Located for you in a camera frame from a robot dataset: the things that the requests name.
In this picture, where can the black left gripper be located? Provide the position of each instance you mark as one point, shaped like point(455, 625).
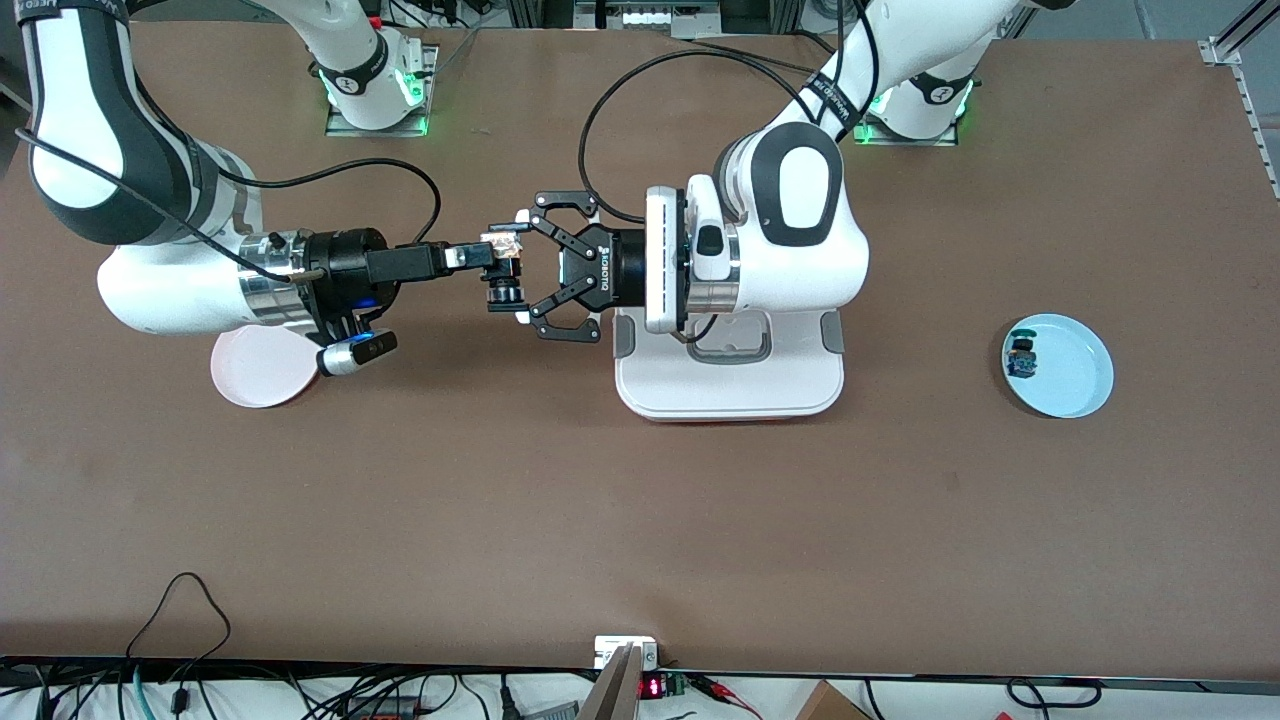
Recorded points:
point(612, 269)

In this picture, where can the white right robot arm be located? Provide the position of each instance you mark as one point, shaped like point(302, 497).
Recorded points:
point(70, 130)

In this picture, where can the red digit display module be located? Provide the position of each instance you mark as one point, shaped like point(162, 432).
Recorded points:
point(650, 688)

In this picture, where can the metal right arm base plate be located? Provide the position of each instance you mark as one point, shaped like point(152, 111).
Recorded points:
point(425, 90)

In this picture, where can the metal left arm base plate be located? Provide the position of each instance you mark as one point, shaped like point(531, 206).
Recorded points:
point(870, 135)

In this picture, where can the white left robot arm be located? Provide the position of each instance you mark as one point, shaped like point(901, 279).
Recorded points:
point(800, 200)

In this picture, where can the light blue round plate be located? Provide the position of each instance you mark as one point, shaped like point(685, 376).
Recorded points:
point(1065, 370)

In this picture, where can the orange push button switch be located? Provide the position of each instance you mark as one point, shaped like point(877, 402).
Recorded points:
point(505, 285)

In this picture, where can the blue push button switch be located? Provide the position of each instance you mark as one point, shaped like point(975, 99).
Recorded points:
point(1022, 355)

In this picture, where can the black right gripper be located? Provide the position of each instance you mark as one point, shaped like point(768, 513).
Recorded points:
point(345, 262)

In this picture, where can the small white box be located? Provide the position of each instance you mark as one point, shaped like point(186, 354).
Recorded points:
point(615, 648)

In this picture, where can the white lunch box grey clips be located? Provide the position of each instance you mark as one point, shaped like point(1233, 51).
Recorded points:
point(730, 385)

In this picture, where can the pale pink round plate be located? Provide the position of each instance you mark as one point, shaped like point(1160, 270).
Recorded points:
point(262, 385)

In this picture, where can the brown cardboard box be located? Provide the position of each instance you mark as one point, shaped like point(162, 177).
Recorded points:
point(830, 705)

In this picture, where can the aluminium profile rail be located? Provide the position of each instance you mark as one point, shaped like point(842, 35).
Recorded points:
point(1218, 50)

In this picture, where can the pale wooden slat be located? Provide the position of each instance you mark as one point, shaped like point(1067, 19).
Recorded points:
point(615, 690)

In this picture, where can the black table edge trim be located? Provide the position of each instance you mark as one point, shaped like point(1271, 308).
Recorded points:
point(950, 678)

